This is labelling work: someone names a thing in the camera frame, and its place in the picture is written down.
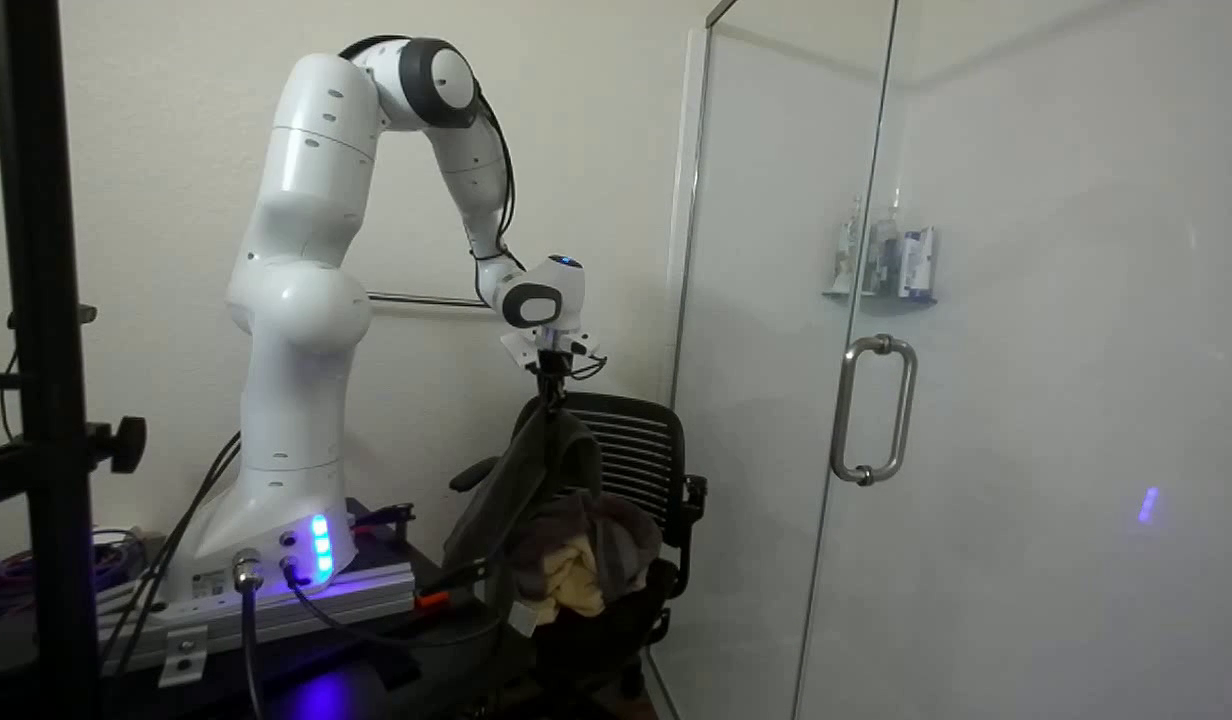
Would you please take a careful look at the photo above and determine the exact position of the grey towel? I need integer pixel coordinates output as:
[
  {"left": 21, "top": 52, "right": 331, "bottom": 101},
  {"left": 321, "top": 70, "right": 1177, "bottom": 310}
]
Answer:
[{"left": 439, "top": 395, "right": 607, "bottom": 645}]

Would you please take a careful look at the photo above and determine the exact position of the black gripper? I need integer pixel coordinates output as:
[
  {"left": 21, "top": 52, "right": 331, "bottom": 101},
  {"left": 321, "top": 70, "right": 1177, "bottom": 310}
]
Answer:
[{"left": 531, "top": 347, "right": 571, "bottom": 419}]

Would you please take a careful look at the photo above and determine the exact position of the glass shower door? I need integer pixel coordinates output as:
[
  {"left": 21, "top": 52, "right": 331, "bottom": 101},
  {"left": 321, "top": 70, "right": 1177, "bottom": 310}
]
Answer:
[{"left": 788, "top": 0, "right": 1232, "bottom": 720}]

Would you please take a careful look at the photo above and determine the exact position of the yellow towel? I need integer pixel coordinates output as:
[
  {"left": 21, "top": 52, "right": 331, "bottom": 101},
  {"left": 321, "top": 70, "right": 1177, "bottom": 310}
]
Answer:
[{"left": 531, "top": 537, "right": 611, "bottom": 625}]

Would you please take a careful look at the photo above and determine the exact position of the metal shower door handle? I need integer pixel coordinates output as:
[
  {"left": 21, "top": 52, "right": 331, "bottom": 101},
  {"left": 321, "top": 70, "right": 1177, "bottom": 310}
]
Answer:
[{"left": 828, "top": 330, "right": 919, "bottom": 486}]

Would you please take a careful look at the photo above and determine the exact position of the thin black base cable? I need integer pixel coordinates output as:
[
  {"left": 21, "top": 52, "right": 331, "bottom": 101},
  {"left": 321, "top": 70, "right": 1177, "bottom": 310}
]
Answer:
[{"left": 279, "top": 557, "right": 430, "bottom": 693}]

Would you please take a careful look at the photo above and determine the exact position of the shower shelf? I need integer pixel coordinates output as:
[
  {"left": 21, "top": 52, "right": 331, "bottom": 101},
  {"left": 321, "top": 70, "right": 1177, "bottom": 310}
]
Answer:
[{"left": 820, "top": 212, "right": 944, "bottom": 315}]

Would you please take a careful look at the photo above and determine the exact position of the black stand knob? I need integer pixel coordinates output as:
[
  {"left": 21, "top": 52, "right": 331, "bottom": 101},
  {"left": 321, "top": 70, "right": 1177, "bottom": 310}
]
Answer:
[{"left": 86, "top": 410, "right": 154, "bottom": 475}]

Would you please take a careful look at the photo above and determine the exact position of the black hanging cable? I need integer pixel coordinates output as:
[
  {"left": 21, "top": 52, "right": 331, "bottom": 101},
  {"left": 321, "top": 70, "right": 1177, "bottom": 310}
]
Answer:
[{"left": 100, "top": 428, "right": 249, "bottom": 671}]

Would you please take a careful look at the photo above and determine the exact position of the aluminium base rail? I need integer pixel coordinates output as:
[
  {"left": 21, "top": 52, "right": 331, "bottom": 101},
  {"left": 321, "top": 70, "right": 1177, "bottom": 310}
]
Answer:
[{"left": 94, "top": 557, "right": 426, "bottom": 693}]

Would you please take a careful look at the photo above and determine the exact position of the glass shower panel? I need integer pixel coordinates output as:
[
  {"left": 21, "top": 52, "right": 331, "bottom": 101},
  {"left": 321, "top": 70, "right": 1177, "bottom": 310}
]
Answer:
[{"left": 649, "top": 0, "right": 905, "bottom": 720}]

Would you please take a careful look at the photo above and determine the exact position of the blue white container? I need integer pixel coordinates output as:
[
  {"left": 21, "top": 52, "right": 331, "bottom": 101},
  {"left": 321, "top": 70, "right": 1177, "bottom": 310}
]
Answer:
[{"left": 898, "top": 222, "right": 939, "bottom": 302}]

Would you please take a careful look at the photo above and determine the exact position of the metal towel bar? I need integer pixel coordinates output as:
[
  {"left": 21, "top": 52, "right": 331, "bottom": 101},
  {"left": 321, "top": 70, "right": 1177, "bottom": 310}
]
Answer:
[{"left": 367, "top": 286, "right": 498, "bottom": 318}]

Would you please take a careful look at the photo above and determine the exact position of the black mesh office chair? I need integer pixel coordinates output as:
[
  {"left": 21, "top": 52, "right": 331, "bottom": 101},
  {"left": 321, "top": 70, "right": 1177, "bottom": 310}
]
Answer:
[{"left": 447, "top": 387, "right": 713, "bottom": 701}]

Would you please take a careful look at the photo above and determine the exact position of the black stand pole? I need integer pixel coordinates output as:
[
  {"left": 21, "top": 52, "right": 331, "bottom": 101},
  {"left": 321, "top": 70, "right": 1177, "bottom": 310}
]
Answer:
[{"left": 0, "top": 0, "right": 110, "bottom": 720}]

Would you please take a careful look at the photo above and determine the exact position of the black cable with silver plug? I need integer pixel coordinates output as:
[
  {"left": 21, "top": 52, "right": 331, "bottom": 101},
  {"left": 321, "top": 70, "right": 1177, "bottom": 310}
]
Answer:
[{"left": 227, "top": 544, "right": 273, "bottom": 720}]

